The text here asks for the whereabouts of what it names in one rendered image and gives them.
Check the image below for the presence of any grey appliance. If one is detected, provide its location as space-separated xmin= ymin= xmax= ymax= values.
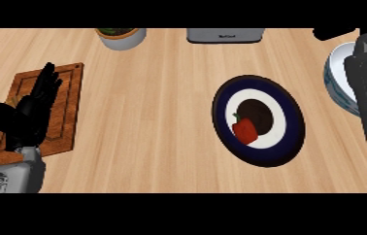
xmin=184 ymin=27 xmax=267 ymax=45

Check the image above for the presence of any red bell pepper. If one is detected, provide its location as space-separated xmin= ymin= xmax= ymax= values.
xmin=232 ymin=112 xmax=260 ymax=146

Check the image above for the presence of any white plant pot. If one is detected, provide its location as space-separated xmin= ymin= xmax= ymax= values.
xmin=93 ymin=27 xmax=148 ymax=51

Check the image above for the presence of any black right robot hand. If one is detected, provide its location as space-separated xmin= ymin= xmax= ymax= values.
xmin=342 ymin=33 xmax=367 ymax=142

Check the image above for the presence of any dark blue and white plate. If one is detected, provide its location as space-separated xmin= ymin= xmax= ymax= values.
xmin=211 ymin=74 xmax=307 ymax=168

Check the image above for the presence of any brown wooden cutting board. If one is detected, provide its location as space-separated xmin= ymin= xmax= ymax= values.
xmin=0 ymin=62 xmax=86 ymax=166

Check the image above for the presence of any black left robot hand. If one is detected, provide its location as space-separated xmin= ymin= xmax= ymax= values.
xmin=0 ymin=61 xmax=65 ymax=151

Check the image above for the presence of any green plant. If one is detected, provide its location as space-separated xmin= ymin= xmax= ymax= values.
xmin=98 ymin=27 xmax=137 ymax=37

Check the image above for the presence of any black object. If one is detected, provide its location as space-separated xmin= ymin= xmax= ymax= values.
xmin=311 ymin=27 xmax=358 ymax=42

